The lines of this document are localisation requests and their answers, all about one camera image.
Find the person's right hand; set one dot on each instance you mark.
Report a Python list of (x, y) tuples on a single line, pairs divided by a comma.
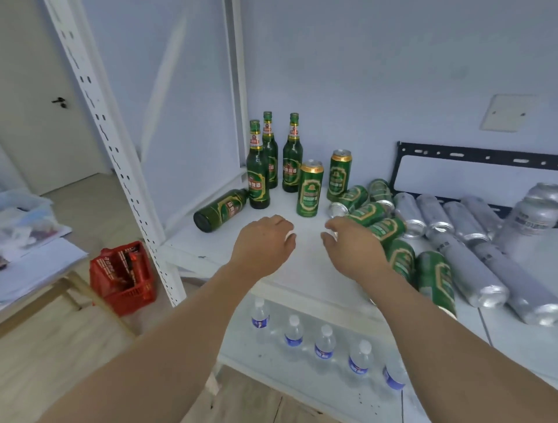
[(357, 252)]

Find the person's left hand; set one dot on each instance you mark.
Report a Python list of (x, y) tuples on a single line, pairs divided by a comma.
[(261, 244)]

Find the person's right fingers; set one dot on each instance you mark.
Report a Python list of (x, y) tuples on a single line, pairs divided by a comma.
[(333, 237)]

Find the person's left fingers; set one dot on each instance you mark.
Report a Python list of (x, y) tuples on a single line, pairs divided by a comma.
[(284, 231)]

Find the person's left forearm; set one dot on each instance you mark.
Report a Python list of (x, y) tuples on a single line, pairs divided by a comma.
[(174, 348)]

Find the person's right forearm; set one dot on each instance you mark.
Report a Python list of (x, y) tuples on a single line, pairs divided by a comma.
[(444, 353)]

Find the group of green beer cans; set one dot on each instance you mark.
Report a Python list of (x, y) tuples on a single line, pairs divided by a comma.
[(310, 191)]

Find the green glass beer bottle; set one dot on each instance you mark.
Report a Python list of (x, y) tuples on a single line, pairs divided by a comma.
[(220, 211), (292, 168), (273, 159), (258, 176)]

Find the clear plastic water bottle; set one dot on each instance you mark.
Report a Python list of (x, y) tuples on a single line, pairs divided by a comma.
[(360, 361), (294, 334), (393, 377), (325, 346), (260, 318)]

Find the group of silver cans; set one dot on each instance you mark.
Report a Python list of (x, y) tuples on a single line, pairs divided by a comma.
[(468, 266)]

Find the red packets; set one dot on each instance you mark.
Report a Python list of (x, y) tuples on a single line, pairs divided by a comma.
[(124, 263)]

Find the red plastic crate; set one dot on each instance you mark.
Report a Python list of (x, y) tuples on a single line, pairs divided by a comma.
[(130, 296)]

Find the white metal shelving rack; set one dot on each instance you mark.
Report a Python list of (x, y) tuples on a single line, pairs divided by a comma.
[(126, 165)]

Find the wooden table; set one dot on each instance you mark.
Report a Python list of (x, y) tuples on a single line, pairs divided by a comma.
[(69, 285)]

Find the white paper sheets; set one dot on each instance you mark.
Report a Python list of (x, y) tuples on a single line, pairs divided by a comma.
[(39, 268)]

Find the clear plastic storage bin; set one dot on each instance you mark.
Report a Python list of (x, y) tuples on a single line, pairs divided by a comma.
[(24, 222)]

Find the white door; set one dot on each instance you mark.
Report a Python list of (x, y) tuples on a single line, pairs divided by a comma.
[(39, 109)]

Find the black metal mounting bracket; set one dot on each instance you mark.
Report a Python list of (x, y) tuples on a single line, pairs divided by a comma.
[(471, 154)]

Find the white wall plate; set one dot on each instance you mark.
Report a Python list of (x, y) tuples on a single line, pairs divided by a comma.
[(508, 112)]

